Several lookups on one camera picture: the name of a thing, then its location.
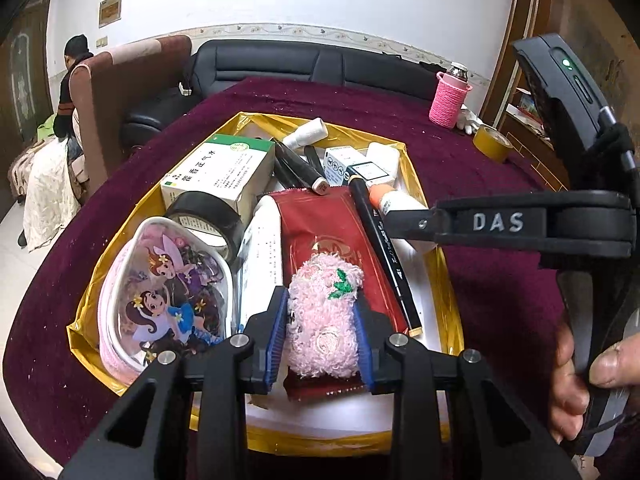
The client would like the brown armchair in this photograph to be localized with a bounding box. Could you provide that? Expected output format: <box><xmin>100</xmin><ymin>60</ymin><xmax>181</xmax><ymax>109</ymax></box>
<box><xmin>70</xmin><ymin>35</ymin><xmax>193</xmax><ymax>196</ymax></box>

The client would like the white tube orange cap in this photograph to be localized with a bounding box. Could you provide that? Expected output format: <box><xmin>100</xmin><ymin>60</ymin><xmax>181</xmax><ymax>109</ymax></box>
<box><xmin>369</xmin><ymin>182</ymin><xmax>432</xmax><ymax>256</ymax></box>

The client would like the cardboard box with clutter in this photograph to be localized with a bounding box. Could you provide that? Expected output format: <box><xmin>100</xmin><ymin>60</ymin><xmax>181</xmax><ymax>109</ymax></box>
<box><xmin>505</xmin><ymin>90</ymin><xmax>546</xmax><ymax>136</ymax></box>

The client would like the gold wall plaque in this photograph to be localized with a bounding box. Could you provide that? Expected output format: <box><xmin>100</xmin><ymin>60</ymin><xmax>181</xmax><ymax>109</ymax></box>
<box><xmin>97</xmin><ymin>0</ymin><xmax>124</xmax><ymax>28</ymax></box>

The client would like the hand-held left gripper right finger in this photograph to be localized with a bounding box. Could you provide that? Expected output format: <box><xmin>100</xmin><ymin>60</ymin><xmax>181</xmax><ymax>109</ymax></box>
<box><xmin>352</xmin><ymin>300</ymin><xmax>583</xmax><ymax>480</ymax></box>

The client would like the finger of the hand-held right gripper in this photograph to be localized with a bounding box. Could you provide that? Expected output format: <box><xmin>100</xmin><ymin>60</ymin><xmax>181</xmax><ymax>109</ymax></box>
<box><xmin>385</xmin><ymin>197</ymin><xmax>548</xmax><ymax>253</ymax></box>

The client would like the black tape roll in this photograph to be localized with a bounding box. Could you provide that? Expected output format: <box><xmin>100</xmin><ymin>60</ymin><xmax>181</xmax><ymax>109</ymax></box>
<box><xmin>164</xmin><ymin>190</ymin><xmax>246</xmax><ymax>263</ymax></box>

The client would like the black marker pen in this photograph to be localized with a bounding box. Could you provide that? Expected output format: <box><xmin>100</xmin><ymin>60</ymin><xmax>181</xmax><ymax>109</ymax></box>
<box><xmin>346</xmin><ymin>164</ymin><xmax>424</xmax><ymax>337</ymax></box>

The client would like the white blanket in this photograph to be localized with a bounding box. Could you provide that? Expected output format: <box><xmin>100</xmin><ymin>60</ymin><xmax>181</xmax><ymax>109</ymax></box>
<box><xmin>7</xmin><ymin>137</ymin><xmax>83</xmax><ymax>252</ymax></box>

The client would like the black leather sofa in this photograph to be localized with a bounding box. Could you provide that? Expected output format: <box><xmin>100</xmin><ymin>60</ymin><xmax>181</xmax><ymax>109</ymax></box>
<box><xmin>122</xmin><ymin>39</ymin><xmax>448</xmax><ymax>146</ymax></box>

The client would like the gold tray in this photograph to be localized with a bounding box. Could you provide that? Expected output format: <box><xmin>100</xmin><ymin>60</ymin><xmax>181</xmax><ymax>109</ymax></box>
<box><xmin>67</xmin><ymin>111</ymin><xmax>465</xmax><ymax>453</ymax></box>

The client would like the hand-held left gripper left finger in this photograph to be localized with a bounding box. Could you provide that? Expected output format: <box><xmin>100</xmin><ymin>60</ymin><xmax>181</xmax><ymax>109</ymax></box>
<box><xmin>59</xmin><ymin>285</ymin><xmax>290</xmax><ymax>480</ymax></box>

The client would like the pink plush toy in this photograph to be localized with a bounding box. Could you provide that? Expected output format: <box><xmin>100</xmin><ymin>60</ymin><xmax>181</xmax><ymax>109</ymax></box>
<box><xmin>284</xmin><ymin>252</ymin><xmax>366</xmax><ymax>378</ymax></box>

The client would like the white glove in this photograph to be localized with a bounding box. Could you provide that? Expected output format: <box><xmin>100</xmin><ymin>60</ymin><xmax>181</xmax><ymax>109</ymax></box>
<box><xmin>457</xmin><ymin>105</ymin><xmax>483</xmax><ymax>135</ymax></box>

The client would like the white orange medicine box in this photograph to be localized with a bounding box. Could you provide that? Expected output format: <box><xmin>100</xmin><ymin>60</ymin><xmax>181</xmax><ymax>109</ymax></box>
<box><xmin>235</xmin><ymin>195</ymin><xmax>286</xmax><ymax>331</ymax></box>

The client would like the red plastic packet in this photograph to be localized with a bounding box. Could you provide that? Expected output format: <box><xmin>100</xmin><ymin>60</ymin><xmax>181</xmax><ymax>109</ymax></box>
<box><xmin>266</xmin><ymin>187</ymin><xmax>410</xmax><ymax>401</ymax></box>

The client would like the green white medicine box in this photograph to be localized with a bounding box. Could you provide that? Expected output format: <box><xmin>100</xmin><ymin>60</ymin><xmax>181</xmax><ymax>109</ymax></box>
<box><xmin>161</xmin><ymin>134</ymin><xmax>276</xmax><ymax>221</ymax></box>

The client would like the pink knitted sleeve bottle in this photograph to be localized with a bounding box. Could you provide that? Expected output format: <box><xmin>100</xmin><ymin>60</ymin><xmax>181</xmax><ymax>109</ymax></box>
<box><xmin>429</xmin><ymin>62</ymin><xmax>473</xmax><ymax>130</ymax></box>

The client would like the person's right hand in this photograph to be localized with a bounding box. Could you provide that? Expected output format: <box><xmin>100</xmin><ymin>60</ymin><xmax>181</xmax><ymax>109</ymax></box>
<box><xmin>547</xmin><ymin>320</ymin><xmax>640</xmax><ymax>443</ymax></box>

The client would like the yellow tape roll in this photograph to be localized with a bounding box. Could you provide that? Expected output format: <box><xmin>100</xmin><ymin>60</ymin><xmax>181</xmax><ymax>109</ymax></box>
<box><xmin>472</xmin><ymin>124</ymin><xmax>515</xmax><ymax>163</ymax></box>

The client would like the pink cartoon fairy pouch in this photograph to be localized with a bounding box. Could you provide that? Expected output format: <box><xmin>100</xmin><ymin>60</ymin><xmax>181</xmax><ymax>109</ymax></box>
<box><xmin>97</xmin><ymin>216</ymin><xmax>236</xmax><ymax>386</ymax></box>

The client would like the white gauze pack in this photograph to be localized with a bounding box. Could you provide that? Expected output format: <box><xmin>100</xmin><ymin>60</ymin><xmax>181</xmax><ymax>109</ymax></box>
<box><xmin>367</xmin><ymin>141</ymin><xmax>405</xmax><ymax>173</ymax></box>

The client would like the small white bottle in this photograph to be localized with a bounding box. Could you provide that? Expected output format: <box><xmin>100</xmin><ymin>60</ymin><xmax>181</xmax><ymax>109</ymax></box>
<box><xmin>282</xmin><ymin>117</ymin><xmax>329</xmax><ymax>150</ymax></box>

